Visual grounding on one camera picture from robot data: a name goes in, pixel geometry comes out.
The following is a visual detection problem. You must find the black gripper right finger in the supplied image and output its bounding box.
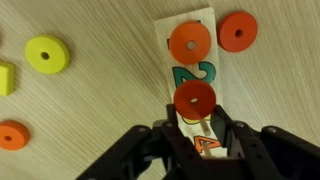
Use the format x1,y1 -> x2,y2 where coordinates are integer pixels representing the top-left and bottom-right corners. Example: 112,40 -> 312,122
210,105 -> 320,180

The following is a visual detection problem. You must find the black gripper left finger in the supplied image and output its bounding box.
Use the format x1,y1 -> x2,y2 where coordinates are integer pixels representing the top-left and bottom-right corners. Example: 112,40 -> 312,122
76,103 -> 198,180

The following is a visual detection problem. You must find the round orange block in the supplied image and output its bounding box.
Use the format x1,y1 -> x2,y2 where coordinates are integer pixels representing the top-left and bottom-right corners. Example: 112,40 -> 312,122
168,21 -> 213,66
173,79 -> 217,121
0,120 -> 31,151
216,11 -> 259,54

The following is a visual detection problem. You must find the round yellow block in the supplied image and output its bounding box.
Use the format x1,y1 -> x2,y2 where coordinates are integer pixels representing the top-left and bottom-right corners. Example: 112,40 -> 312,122
24,34 -> 71,75

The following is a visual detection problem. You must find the square yellow block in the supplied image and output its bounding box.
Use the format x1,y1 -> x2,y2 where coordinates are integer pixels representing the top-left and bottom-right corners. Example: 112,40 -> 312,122
0,60 -> 16,98

